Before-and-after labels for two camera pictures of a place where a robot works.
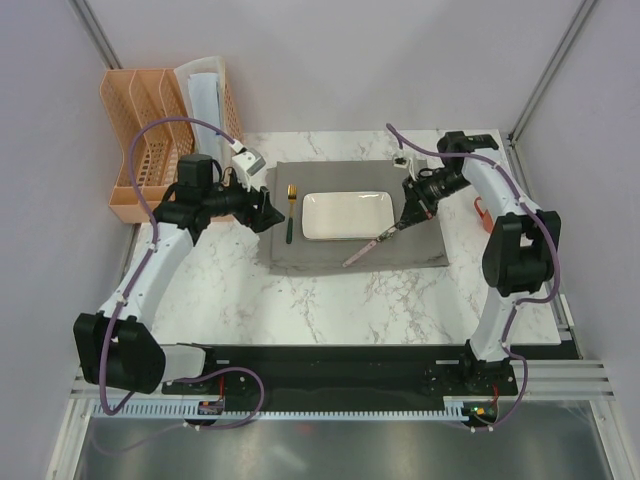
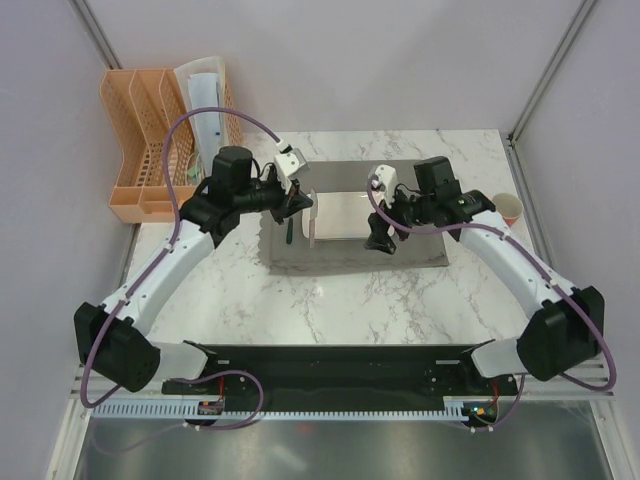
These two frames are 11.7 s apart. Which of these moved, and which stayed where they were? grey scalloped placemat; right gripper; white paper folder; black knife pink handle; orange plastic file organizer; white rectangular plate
Moved: right gripper; black knife pink handle
Stayed: grey scalloped placemat; white rectangular plate; orange plastic file organizer; white paper folder
